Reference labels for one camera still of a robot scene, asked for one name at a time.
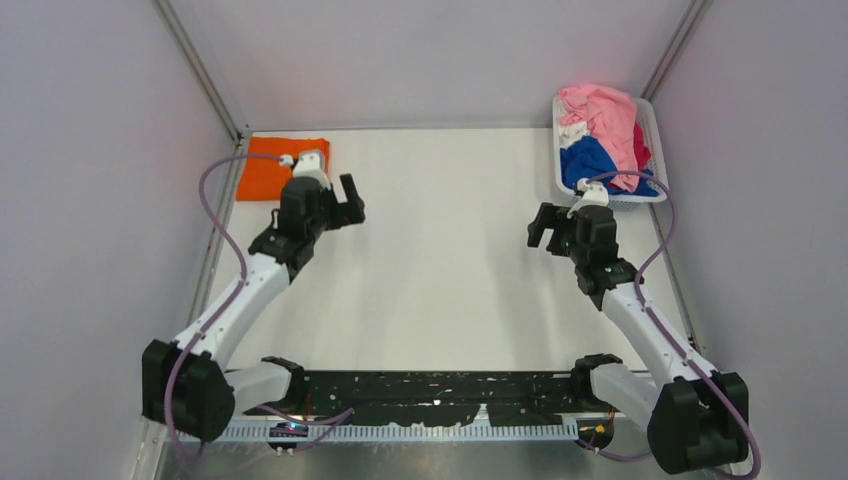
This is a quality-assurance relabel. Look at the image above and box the orange t shirt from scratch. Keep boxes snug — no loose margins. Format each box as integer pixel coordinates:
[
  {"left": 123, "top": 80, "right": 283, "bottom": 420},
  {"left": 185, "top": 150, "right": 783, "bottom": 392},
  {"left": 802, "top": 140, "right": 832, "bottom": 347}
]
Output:
[{"left": 235, "top": 137, "right": 330, "bottom": 202}]

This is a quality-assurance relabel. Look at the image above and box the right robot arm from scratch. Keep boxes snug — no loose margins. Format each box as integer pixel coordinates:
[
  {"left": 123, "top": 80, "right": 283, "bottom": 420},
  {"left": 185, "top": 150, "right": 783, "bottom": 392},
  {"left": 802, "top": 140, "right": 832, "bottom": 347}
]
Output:
[{"left": 527, "top": 203, "right": 752, "bottom": 474}]

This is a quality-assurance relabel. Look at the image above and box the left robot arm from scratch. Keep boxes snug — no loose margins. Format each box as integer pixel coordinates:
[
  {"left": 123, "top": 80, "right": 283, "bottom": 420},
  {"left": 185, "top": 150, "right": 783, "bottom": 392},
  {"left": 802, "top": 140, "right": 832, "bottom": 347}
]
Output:
[{"left": 141, "top": 174, "right": 365, "bottom": 442}]

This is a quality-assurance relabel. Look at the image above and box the blue t shirt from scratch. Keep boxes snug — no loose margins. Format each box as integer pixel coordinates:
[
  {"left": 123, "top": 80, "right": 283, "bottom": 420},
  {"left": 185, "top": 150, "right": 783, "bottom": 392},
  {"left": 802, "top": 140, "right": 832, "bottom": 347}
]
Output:
[{"left": 559, "top": 136, "right": 659, "bottom": 198}]

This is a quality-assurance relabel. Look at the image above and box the white t shirt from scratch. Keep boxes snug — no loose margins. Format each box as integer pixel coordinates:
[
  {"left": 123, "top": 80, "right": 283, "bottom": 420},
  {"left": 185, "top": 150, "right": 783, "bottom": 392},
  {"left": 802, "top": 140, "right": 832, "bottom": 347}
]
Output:
[{"left": 557, "top": 121, "right": 590, "bottom": 149}]

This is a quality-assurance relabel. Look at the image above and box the crimson t shirt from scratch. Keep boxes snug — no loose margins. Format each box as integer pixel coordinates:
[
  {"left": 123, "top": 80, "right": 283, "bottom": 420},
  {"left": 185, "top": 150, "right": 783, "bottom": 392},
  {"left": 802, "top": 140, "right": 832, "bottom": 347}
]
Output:
[{"left": 633, "top": 122, "right": 652, "bottom": 170}]

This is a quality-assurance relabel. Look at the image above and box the pink t shirt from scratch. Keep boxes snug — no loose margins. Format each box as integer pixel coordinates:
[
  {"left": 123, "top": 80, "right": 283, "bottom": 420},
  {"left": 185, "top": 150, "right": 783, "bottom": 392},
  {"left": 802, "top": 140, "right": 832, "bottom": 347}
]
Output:
[{"left": 557, "top": 84, "right": 640, "bottom": 192}]

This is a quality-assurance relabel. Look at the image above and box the white plastic laundry basket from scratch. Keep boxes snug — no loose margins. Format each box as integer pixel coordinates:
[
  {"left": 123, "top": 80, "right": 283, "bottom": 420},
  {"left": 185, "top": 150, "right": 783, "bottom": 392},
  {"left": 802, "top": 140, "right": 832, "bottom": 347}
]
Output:
[{"left": 551, "top": 95, "right": 669, "bottom": 211}]

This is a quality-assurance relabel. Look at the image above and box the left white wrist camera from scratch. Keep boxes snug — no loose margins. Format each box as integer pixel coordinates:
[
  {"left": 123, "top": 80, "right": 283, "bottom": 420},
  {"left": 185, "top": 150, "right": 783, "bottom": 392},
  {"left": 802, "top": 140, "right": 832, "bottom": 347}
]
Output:
[{"left": 278, "top": 149, "right": 331, "bottom": 189}]

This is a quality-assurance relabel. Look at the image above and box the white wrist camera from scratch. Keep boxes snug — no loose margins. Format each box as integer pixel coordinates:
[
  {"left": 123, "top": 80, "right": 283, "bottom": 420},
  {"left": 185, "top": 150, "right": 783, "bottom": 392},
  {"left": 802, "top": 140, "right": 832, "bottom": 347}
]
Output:
[
  {"left": 567, "top": 178, "right": 609, "bottom": 218},
  {"left": 278, "top": 149, "right": 331, "bottom": 189}
]

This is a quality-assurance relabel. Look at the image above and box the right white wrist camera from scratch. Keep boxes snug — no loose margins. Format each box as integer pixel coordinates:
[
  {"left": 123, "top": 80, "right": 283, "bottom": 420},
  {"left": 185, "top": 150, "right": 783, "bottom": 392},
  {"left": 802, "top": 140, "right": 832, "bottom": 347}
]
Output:
[{"left": 567, "top": 178, "right": 609, "bottom": 218}]

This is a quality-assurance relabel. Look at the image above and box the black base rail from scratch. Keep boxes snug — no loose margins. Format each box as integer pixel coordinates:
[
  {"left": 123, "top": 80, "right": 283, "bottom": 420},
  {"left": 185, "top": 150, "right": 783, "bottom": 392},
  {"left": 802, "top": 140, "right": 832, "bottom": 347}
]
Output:
[{"left": 269, "top": 370, "right": 610, "bottom": 427}]

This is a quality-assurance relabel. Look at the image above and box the white slotted cable duct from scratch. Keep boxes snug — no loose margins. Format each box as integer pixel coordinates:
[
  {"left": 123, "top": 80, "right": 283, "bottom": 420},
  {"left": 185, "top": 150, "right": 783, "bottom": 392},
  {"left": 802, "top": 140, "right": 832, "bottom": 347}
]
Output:
[{"left": 219, "top": 419, "right": 579, "bottom": 443}]

